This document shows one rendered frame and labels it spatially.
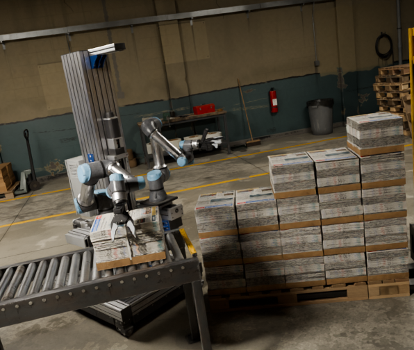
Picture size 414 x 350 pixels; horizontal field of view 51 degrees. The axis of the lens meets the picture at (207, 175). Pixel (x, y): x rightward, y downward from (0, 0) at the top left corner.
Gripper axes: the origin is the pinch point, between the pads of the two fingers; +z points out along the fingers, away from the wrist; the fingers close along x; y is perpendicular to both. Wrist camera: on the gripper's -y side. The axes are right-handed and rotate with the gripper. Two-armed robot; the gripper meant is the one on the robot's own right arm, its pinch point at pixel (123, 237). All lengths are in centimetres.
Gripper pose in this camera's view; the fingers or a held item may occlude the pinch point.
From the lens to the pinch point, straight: 231.2
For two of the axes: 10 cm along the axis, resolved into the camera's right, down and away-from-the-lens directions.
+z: 1.8, 9.4, -2.8
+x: -9.8, 1.6, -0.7
